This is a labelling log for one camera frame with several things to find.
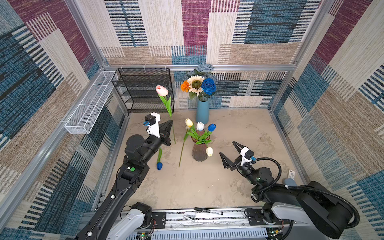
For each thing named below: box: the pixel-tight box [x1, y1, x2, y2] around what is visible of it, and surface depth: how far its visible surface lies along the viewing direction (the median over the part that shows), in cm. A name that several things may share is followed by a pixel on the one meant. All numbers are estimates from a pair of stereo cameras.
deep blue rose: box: [201, 78, 217, 96], surface depth 70 cm
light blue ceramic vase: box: [196, 98, 210, 125], surface depth 106 cm
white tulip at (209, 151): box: [205, 147, 214, 157], surface depth 72 cm
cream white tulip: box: [196, 121, 205, 138], surface depth 75 cm
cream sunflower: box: [187, 75, 205, 97], surface depth 77 cm
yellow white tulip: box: [182, 118, 193, 148], surface depth 76 cm
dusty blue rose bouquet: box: [183, 63, 217, 83], surface depth 89 cm
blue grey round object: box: [284, 178, 297, 186], surface depth 86 cm
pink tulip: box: [155, 85, 176, 145], surface depth 56 cm
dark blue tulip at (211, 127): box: [205, 123, 217, 138], surface depth 74 cm
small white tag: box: [288, 169, 296, 180], surface depth 89 cm
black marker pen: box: [194, 207, 224, 216], surface depth 77 cm
